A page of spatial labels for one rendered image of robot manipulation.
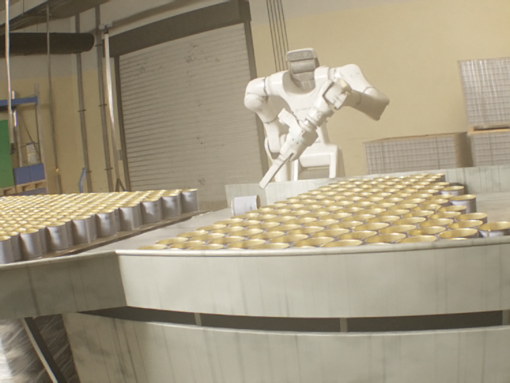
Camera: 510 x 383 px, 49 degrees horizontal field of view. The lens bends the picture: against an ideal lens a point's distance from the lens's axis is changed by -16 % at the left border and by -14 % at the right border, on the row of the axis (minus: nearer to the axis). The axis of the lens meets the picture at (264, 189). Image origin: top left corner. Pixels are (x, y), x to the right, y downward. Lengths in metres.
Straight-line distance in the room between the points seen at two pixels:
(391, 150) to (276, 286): 7.78
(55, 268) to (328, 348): 0.51
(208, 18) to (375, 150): 4.37
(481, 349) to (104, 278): 0.67
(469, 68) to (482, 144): 1.06
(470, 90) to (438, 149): 0.99
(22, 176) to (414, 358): 10.81
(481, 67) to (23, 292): 7.69
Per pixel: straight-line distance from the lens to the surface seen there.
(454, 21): 10.21
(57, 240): 1.81
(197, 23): 11.66
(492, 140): 8.39
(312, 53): 2.67
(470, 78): 8.42
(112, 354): 1.27
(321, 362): 0.99
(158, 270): 1.07
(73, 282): 1.14
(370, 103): 2.16
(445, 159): 8.49
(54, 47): 13.14
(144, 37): 12.43
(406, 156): 8.64
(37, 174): 11.78
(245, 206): 2.04
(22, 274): 1.14
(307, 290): 0.93
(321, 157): 2.66
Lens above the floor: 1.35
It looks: 5 degrees down
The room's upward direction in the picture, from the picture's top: 7 degrees counter-clockwise
